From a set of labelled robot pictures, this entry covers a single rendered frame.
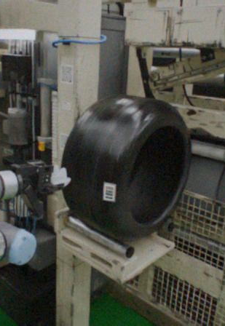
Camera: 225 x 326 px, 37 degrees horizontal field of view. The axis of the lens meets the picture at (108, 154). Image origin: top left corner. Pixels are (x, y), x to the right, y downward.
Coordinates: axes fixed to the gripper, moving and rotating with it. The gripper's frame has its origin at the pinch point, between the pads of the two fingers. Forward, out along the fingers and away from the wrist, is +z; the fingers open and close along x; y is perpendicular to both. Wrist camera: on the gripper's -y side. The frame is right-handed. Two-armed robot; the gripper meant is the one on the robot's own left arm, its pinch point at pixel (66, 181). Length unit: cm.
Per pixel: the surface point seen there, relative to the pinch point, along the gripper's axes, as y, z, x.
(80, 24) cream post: 53, 23, 26
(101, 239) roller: -27.0, 23.3, 1.7
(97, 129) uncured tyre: 16.2, 13.1, 1.5
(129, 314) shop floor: -110, 94, 29
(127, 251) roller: -26.7, 23.4, -10.8
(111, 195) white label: -3.0, 10.3, -10.5
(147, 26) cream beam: 57, 48, 12
